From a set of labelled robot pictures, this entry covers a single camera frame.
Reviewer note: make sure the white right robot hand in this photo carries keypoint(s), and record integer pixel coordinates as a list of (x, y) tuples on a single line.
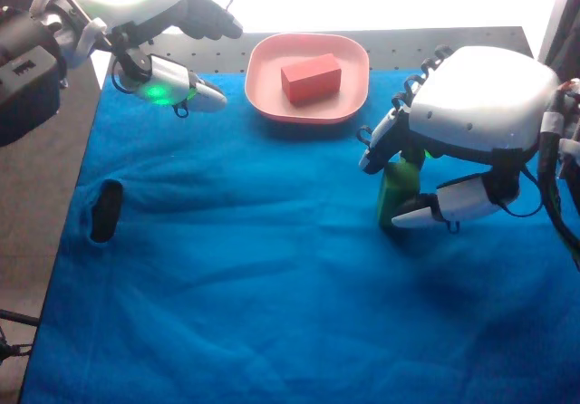
[(485, 100)]

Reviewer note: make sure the pink square plate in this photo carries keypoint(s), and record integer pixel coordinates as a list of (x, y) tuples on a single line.
[(272, 91)]

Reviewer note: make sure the blue cloth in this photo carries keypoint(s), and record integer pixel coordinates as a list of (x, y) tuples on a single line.
[(272, 263)]

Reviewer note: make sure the green rectangular block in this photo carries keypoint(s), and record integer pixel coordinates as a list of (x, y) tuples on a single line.
[(394, 191)]

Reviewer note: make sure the red block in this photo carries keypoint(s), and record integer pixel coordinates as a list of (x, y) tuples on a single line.
[(310, 78)]

